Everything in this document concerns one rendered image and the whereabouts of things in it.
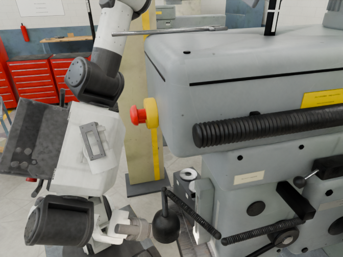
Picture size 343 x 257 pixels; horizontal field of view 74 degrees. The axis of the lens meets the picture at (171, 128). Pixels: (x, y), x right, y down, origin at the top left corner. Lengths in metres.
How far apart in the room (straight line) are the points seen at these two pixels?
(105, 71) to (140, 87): 1.53
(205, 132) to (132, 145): 2.24
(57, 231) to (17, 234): 2.18
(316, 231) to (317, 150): 0.28
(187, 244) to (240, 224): 0.63
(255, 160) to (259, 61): 0.18
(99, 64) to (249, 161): 0.51
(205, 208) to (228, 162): 0.24
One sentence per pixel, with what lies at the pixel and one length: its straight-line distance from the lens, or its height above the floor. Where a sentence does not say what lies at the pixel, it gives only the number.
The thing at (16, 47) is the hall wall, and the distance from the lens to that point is 10.05.
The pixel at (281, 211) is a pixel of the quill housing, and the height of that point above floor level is 1.52.
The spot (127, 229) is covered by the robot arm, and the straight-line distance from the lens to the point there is 0.94.
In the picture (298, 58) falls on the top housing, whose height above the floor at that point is 1.88.
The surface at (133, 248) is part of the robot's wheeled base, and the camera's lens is 1.67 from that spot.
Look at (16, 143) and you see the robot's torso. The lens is 0.70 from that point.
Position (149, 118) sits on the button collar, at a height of 1.76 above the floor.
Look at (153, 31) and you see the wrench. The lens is 0.51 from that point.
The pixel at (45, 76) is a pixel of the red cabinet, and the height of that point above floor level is 0.66.
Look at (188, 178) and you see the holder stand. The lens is 1.18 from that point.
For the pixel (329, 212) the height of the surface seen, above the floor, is 1.50.
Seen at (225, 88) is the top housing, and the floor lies 1.85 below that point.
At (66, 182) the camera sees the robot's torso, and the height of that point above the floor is 1.53.
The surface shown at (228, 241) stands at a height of 1.59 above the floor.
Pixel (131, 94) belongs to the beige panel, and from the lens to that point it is 2.27.
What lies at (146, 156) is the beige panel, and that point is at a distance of 2.63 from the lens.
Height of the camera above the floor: 1.95
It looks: 29 degrees down
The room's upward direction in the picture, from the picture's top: 2 degrees counter-clockwise
